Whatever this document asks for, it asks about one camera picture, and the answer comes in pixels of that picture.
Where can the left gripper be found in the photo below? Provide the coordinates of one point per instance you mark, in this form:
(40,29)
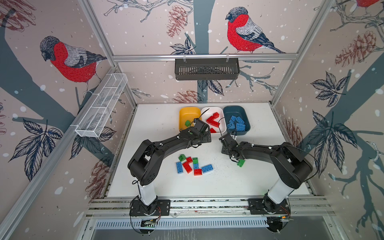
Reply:
(205,139)

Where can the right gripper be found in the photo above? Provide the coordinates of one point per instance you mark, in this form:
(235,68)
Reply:
(223,149)

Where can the red long lego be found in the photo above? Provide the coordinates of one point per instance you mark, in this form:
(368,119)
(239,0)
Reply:
(210,119)

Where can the white plastic bin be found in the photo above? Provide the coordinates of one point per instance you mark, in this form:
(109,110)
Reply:
(209,111)

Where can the blue lego bottom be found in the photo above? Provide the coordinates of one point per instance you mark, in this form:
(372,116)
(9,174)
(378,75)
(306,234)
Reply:
(207,168)

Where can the red square lego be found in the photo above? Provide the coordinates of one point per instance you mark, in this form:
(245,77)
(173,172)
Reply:
(216,115)

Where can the light blue lego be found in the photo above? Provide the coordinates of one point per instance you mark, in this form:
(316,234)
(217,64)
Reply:
(231,126)

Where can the blue lego diagonal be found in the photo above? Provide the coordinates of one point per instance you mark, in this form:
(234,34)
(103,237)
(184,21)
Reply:
(240,126)

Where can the yellow plastic bin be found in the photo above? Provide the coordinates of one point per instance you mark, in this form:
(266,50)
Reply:
(188,114)

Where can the teal plastic bin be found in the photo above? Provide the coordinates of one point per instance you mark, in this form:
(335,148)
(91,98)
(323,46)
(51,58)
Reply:
(236,111)

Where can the red lego bottom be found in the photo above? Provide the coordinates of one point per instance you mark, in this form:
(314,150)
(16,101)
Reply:
(198,172)

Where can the red lego diagonal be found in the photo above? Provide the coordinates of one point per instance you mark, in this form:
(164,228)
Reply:
(187,167)

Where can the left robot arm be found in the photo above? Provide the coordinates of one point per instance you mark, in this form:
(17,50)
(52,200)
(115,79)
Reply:
(147,160)

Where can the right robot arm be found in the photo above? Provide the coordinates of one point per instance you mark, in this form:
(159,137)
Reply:
(292,167)

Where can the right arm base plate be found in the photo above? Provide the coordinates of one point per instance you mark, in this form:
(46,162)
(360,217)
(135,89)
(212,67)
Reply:
(255,207)

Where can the black hanging wire basket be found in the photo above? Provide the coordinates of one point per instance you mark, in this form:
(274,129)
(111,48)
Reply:
(207,69)

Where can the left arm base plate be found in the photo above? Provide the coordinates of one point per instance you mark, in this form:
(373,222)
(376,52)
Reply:
(162,207)

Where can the white wire mesh basket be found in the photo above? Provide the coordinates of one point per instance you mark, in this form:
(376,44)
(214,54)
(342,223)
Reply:
(99,112)

